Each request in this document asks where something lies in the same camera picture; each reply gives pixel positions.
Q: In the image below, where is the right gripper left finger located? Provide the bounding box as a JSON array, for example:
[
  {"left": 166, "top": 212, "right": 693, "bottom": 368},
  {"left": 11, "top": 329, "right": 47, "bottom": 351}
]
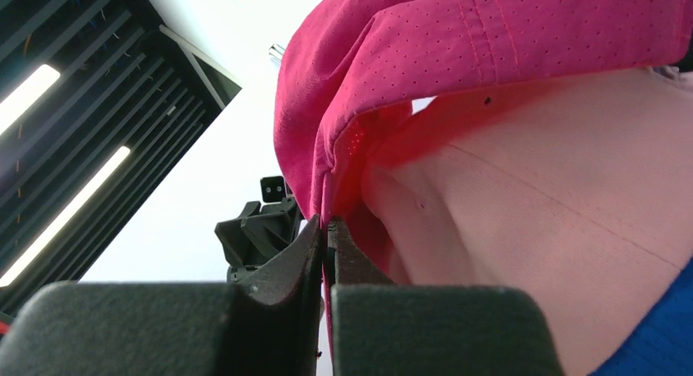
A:
[{"left": 1, "top": 217, "right": 323, "bottom": 375}]

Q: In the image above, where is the ceiling light strip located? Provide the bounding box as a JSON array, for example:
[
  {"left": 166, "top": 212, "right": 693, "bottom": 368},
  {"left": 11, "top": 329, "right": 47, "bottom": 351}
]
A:
[
  {"left": 1, "top": 146, "right": 131, "bottom": 288},
  {"left": 1, "top": 64, "right": 61, "bottom": 134}
]

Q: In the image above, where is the light pink baseball cap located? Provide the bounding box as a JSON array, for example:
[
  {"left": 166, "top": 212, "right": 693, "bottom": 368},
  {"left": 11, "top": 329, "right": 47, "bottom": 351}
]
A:
[{"left": 362, "top": 68, "right": 692, "bottom": 375}]

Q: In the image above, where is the blue baseball cap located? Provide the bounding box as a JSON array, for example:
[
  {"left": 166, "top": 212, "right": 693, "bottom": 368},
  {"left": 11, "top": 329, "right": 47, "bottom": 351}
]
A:
[{"left": 593, "top": 263, "right": 692, "bottom": 376}]

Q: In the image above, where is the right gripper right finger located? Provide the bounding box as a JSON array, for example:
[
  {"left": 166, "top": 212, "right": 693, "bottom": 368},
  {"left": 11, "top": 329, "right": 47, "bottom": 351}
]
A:
[{"left": 327, "top": 219, "right": 563, "bottom": 375}]

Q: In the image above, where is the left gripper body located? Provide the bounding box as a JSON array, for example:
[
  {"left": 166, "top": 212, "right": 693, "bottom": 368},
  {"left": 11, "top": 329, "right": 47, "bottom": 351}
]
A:
[{"left": 214, "top": 176, "right": 303, "bottom": 283}]

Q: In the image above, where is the magenta baseball cap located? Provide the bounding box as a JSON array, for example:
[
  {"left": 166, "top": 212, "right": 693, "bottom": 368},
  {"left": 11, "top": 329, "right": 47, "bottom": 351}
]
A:
[{"left": 273, "top": 0, "right": 693, "bottom": 353}]

